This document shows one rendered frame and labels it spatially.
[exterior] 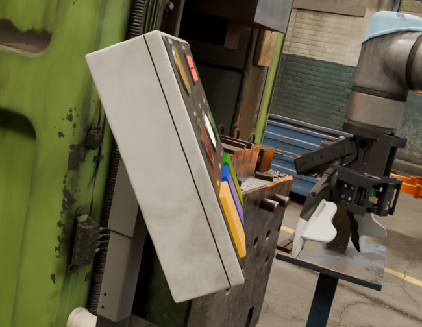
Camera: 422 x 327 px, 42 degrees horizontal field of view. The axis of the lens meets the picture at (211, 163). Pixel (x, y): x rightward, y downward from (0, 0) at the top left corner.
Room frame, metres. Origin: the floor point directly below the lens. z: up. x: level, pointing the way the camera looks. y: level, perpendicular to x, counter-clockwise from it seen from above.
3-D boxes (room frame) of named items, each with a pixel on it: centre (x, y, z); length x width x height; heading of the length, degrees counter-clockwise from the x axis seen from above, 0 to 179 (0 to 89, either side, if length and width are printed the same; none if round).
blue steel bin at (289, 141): (5.42, -0.78, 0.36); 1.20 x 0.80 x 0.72; 60
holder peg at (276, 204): (1.26, -0.16, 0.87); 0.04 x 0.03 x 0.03; 65
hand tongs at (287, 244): (1.78, -0.38, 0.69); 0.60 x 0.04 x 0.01; 155
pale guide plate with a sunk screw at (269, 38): (1.60, -0.08, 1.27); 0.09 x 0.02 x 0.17; 155
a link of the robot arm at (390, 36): (0.76, -0.21, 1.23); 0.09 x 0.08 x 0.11; 47
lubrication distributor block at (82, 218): (0.98, 0.20, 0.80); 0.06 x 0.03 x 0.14; 155
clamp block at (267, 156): (1.45, -0.09, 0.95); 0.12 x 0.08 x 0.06; 65
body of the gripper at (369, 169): (0.76, -0.21, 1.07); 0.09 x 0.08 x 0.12; 39
